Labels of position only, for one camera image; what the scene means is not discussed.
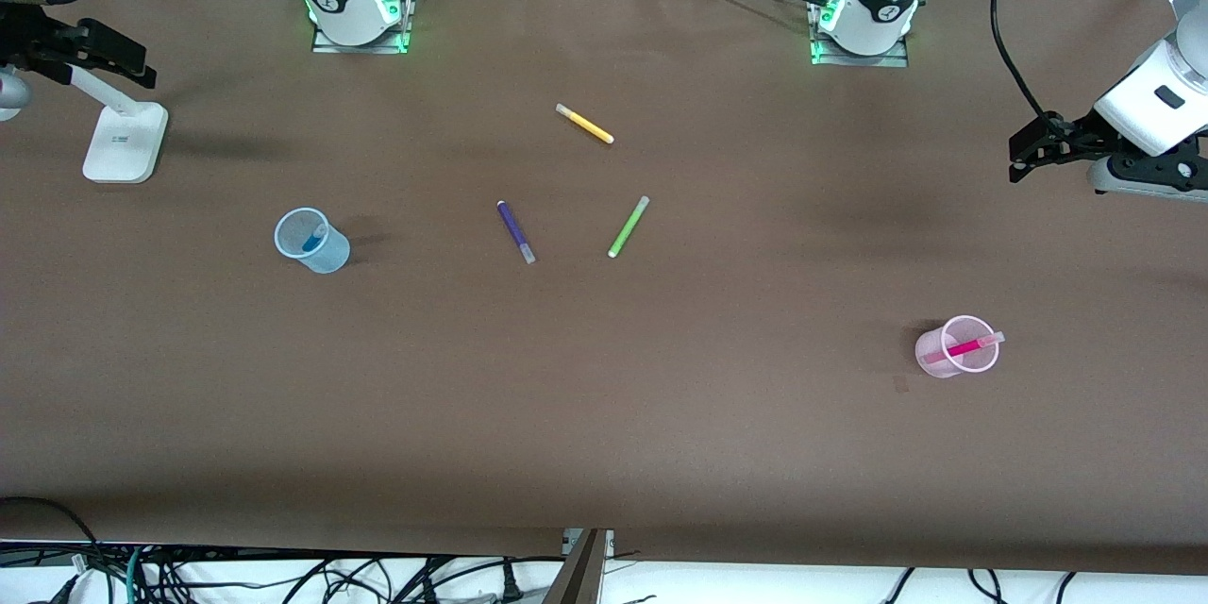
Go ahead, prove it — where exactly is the aluminium profile beam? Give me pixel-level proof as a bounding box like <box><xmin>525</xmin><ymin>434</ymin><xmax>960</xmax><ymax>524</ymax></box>
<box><xmin>543</xmin><ymin>528</ymin><xmax>614</xmax><ymax>604</ymax></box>

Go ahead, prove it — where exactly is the yellow marker with clear cap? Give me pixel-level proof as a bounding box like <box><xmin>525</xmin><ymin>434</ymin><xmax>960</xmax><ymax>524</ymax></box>
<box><xmin>555</xmin><ymin>103</ymin><xmax>615</xmax><ymax>145</ymax></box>

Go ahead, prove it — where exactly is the translucent pink plastic cup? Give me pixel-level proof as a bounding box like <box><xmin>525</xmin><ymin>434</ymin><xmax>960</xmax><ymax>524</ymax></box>
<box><xmin>914</xmin><ymin>315</ymin><xmax>999</xmax><ymax>379</ymax></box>

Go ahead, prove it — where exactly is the pink marker with clear cap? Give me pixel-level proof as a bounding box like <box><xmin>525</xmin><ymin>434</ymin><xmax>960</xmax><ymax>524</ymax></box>
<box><xmin>923</xmin><ymin>331</ymin><xmax>1006</xmax><ymax>365</ymax></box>

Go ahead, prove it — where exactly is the translucent blue plastic cup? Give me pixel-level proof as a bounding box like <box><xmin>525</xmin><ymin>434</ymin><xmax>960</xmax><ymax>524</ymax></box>
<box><xmin>274</xmin><ymin>207</ymin><xmax>351</xmax><ymax>275</ymax></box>

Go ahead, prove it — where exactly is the green marker with clear cap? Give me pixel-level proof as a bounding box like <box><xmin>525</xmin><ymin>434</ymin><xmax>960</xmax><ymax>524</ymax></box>
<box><xmin>607</xmin><ymin>195</ymin><xmax>651</xmax><ymax>260</ymax></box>

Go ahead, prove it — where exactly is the brown paper table cover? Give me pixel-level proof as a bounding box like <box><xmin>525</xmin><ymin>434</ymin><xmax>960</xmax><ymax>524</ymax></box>
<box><xmin>0</xmin><ymin>0</ymin><xmax>1208</xmax><ymax>577</ymax></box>

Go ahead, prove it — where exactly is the purple marker with clear cap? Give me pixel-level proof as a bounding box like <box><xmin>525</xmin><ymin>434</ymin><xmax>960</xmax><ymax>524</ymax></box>
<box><xmin>496</xmin><ymin>200</ymin><xmax>537</xmax><ymax>265</ymax></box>

